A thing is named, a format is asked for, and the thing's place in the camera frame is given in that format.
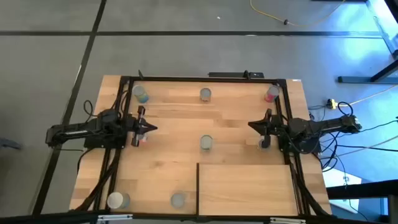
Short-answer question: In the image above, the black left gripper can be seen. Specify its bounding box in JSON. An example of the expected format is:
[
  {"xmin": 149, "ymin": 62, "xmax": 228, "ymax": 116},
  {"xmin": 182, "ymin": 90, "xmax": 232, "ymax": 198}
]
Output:
[{"xmin": 123, "ymin": 105, "xmax": 158, "ymax": 147}]

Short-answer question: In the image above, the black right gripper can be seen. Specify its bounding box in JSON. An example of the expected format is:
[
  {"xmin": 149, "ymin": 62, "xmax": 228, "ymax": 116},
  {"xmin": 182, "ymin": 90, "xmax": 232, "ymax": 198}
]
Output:
[{"xmin": 248, "ymin": 108, "xmax": 290, "ymax": 149}]

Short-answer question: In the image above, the blue yellow labelled can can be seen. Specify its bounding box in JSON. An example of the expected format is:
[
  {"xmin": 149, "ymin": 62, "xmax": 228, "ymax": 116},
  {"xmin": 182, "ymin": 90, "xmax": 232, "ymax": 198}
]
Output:
[{"xmin": 132, "ymin": 85, "xmax": 150, "ymax": 104}]

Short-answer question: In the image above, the large colourful labelled can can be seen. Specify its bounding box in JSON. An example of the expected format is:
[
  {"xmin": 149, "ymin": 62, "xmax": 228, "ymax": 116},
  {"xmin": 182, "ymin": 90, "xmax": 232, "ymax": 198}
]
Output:
[{"xmin": 264, "ymin": 85, "xmax": 280, "ymax": 103}]

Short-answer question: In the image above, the green yellow labelled can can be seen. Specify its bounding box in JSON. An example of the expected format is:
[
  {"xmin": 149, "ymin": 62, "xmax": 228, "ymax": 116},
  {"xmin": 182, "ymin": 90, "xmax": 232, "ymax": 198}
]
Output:
[{"xmin": 200, "ymin": 134, "xmax": 213, "ymax": 152}]

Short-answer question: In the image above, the small grey-topped tin can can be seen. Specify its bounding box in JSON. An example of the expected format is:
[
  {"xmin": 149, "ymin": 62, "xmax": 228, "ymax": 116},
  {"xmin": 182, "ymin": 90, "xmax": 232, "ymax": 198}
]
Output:
[{"xmin": 200, "ymin": 87, "xmax": 213, "ymax": 103}]

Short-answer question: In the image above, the short green labelled can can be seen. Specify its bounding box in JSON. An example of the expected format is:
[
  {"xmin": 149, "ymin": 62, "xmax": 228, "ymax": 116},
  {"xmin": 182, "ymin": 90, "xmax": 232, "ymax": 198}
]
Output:
[{"xmin": 170, "ymin": 192, "xmax": 187, "ymax": 209}]

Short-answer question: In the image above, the large white-topped can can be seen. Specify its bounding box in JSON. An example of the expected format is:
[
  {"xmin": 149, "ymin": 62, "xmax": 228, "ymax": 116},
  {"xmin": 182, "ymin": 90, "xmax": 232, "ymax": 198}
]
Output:
[{"xmin": 106, "ymin": 191, "xmax": 131, "ymax": 210}]

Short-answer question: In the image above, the black rig beam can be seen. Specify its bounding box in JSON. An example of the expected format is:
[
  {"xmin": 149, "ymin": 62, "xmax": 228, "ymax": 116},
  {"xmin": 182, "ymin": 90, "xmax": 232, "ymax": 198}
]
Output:
[
  {"xmin": 0, "ymin": 210, "xmax": 398, "ymax": 224},
  {"xmin": 326, "ymin": 179, "xmax": 398, "ymax": 200}
]

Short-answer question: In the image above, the grey floor object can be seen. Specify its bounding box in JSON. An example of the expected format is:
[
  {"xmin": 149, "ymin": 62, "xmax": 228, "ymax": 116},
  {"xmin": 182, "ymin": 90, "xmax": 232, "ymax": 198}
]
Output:
[{"xmin": 0, "ymin": 138, "xmax": 23, "ymax": 151}]

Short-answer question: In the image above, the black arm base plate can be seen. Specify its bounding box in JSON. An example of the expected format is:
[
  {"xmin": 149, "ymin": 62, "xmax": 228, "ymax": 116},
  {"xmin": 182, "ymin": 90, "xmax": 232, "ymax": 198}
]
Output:
[
  {"xmin": 279, "ymin": 136, "xmax": 323, "ymax": 155},
  {"xmin": 83, "ymin": 136, "xmax": 127, "ymax": 149}
]

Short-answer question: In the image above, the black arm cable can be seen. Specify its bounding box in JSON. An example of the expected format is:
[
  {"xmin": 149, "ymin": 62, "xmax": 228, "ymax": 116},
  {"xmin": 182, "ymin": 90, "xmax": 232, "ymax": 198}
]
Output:
[
  {"xmin": 336, "ymin": 101, "xmax": 355, "ymax": 117},
  {"xmin": 82, "ymin": 99, "xmax": 95, "ymax": 118}
]

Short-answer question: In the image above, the black aluminium table frame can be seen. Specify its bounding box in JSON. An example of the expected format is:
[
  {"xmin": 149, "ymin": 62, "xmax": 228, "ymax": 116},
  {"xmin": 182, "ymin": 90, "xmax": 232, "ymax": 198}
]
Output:
[{"xmin": 93, "ymin": 70, "xmax": 332, "ymax": 218}]

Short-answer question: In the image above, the silver metal bracket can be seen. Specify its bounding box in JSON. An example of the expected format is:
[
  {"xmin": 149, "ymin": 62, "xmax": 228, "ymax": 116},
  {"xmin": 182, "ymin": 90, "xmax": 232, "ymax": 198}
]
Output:
[
  {"xmin": 96, "ymin": 213, "xmax": 134, "ymax": 223},
  {"xmin": 269, "ymin": 217, "xmax": 307, "ymax": 224}
]

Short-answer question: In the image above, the cream floor cable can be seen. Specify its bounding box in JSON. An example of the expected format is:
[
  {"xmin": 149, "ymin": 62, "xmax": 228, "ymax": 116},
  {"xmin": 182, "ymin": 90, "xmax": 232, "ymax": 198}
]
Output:
[{"xmin": 336, "ymin": 83, "xmax": 398, "ymax": 107}]

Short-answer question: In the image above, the black floor cable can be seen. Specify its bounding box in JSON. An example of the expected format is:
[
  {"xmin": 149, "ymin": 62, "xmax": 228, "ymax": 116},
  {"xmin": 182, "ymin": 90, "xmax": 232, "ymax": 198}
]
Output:
[
  {"xmin": 357, "ymin": 119, "xmax": 398, "ymax": 134},
  {"xmin": 335, "ymin": 144, "xmax": 398, "ymax": 153}
]

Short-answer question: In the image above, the metal desk leg frame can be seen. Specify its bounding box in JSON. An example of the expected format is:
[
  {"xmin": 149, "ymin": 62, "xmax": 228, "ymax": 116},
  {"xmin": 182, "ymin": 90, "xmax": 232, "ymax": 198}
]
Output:
[{"xmin": 338, "ymin": 0, "xmax": 398, "ymax": 85}]

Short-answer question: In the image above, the yellow floor cable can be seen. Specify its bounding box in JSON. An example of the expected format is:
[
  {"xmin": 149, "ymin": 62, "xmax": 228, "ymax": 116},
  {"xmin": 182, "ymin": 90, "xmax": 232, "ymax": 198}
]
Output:
[{"xmin": 249, "ymin": 0, "xmax": 346, "ymax": 27}]

